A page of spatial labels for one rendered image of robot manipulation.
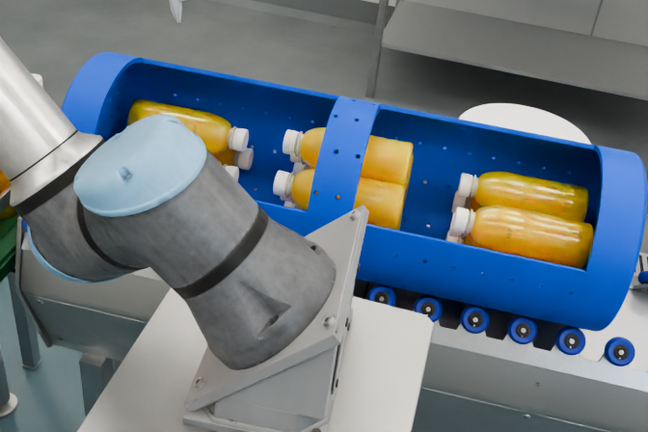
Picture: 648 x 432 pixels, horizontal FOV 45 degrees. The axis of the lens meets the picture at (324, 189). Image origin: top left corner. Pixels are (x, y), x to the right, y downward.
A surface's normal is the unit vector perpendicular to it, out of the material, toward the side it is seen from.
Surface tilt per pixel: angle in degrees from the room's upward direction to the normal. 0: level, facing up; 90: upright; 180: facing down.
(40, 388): 0
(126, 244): 105
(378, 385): 0
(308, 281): 32
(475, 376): 70
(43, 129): 51
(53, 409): 0
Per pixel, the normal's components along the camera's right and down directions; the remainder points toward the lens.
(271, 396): -0.17, 0.55
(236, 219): 0.68, -0.26
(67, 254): -0.51, 0.54
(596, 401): -0.17, 0.23
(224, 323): -0.41, 0.34
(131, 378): 0.10, -0.82
